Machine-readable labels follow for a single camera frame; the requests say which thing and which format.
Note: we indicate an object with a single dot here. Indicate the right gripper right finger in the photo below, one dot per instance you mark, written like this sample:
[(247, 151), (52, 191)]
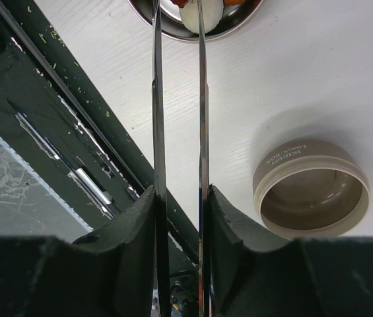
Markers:
[(257, 273)]

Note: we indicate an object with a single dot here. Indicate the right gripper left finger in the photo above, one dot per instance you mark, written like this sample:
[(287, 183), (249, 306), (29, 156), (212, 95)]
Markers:
[(107, 272)]

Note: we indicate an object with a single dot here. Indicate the metal tongs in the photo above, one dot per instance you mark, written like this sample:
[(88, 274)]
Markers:
[(161, 225)]

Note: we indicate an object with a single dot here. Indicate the beige lunch box bowl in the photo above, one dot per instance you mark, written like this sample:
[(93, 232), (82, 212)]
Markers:
[(310, 187)]

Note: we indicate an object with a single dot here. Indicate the red steel lunch bowl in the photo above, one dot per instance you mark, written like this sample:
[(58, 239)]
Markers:
[(232, 19)]

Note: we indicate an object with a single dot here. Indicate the white rice ball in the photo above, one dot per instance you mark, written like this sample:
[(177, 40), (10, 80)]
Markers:
[(212, 14)]

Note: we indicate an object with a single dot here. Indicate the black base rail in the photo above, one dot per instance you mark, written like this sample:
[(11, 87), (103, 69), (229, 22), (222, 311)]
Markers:
[(57, 122)]

